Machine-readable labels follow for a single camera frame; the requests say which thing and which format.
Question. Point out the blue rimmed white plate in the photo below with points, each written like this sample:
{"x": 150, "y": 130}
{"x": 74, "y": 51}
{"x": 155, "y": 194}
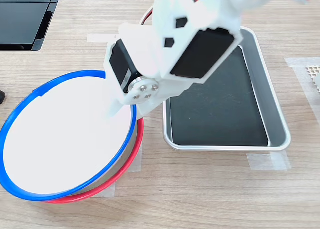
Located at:
{"x": 62, "y": 134}

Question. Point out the red rimmed white plate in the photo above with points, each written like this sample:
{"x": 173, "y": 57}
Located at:
{"x": 140, "y": 134}

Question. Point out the black tray mat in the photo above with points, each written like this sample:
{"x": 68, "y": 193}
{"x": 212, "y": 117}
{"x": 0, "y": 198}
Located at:
{"x": 217, "y": 119}

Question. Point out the clear tape strip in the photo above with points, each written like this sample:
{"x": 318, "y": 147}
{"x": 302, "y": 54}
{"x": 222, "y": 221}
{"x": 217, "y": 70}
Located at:
{"x": 107, "y": 190}
{"x": 137, "y": 161}
{"x": 268, "y": 161}
{"x": 98, "y": 38}

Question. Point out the steel tray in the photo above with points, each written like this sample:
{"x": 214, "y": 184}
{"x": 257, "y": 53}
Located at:
{"x": 272, "y": 109}

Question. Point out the clear tape sheet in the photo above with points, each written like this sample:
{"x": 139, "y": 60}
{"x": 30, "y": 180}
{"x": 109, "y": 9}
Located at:
{"x": 300, "y": 74}

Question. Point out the black glossy flat device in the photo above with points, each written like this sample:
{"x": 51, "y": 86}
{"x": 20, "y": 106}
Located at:
{"x": 22, "y": 24}

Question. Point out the small black object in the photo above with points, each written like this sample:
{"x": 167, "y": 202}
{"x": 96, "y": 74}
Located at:
{"x": 2, "y": 97}

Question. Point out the pale perforated base plate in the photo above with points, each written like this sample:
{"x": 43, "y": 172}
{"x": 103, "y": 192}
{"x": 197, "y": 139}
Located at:
{"x": 310, "y": 70}

